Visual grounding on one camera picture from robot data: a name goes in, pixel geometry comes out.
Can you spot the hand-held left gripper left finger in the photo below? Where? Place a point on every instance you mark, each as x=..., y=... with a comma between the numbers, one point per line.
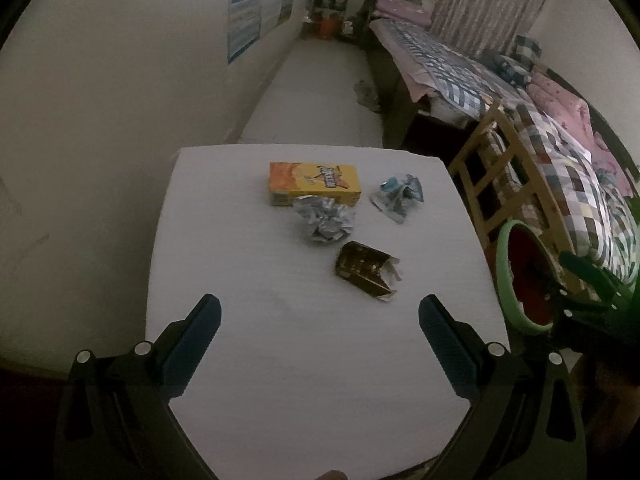
x=200, y=340

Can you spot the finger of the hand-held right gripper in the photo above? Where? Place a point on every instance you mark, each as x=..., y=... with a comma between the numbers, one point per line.
x=592, y=271
x=550, y=282

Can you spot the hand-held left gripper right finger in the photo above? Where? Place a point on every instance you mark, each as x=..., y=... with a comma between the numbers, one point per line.
x=442, y=345

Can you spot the green bin with red liner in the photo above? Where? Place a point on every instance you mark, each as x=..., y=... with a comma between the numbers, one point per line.
x=505, y=285

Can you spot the person's left hand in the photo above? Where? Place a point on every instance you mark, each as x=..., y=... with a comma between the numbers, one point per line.
x=331, y=475

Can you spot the patchwork quilt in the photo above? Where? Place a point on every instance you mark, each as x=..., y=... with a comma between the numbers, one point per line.
x=565, y=175

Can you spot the dark brown torn wrapper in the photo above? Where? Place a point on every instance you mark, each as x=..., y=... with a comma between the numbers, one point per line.
x=360, y=266

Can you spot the wooden chair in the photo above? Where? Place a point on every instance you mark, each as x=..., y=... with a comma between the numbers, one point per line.
x=480, y=170

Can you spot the crumpled light blue wrapper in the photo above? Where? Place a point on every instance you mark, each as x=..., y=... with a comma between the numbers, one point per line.
x=397, y=196

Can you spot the crumpled silver foil wrapper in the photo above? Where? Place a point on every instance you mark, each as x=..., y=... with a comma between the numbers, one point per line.
x=325, y=220

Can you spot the pink quilt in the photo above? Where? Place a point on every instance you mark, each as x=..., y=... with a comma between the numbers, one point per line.
x=560, y=101

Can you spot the yellow snack box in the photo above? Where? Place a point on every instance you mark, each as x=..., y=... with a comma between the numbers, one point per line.
x=310, y=180

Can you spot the bed with checked blankets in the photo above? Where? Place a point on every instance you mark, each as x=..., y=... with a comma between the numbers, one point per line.
x=400, y=115

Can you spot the green checked pillow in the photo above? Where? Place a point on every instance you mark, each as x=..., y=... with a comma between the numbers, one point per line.
x=520, y=56

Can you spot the blue checked bedsheet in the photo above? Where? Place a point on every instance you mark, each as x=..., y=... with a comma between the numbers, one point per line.
x=440, y=60

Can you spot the pair of shoes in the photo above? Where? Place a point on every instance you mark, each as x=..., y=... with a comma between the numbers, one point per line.
x=367, y=96

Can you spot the striped curtain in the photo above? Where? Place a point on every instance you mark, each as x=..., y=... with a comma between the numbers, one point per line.
x=475, y=5

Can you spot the pink folded blanket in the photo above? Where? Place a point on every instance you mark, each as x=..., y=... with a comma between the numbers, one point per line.
x=400, y=8

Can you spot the orange container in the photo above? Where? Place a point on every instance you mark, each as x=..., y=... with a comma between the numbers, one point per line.
x=327, y=29

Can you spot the blue chart wall poster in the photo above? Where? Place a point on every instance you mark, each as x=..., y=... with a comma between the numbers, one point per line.
x=245, y=20

